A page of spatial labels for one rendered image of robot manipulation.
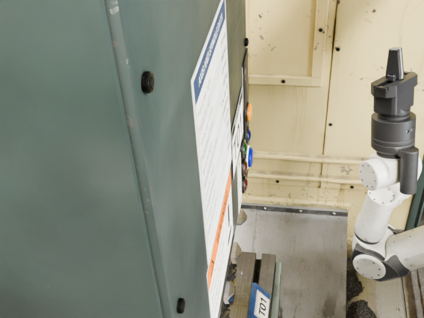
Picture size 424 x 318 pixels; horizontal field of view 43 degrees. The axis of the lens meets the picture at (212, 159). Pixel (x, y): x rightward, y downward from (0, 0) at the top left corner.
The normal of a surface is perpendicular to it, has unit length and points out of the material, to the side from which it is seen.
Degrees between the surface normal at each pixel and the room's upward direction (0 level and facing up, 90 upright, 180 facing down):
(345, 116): 90
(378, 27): 90
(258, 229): 24
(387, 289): 17
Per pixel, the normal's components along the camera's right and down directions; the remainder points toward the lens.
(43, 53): -0.16, 0.63
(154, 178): 0.99, 0.06
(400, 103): 0.72, 0.20
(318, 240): -0.11, -0.45
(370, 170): -0.92, 0.23
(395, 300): -0.34, -0.76
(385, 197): 0.04, -0.73
